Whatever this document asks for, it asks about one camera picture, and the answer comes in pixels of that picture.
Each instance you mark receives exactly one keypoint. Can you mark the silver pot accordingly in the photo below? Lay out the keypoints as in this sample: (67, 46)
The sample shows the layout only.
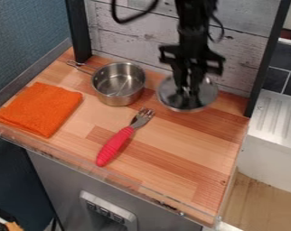
(118, 83)

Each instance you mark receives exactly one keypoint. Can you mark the orange cloth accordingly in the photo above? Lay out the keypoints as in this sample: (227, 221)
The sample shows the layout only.
(40, 108)

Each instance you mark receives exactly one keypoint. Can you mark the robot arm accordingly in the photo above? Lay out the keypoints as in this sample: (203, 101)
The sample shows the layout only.
(193, 18)

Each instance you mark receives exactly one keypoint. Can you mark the silver lid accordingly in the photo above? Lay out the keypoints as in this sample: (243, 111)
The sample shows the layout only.
(187, 95)

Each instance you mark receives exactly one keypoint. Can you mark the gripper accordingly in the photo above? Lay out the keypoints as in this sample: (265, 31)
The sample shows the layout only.
(191, 57)

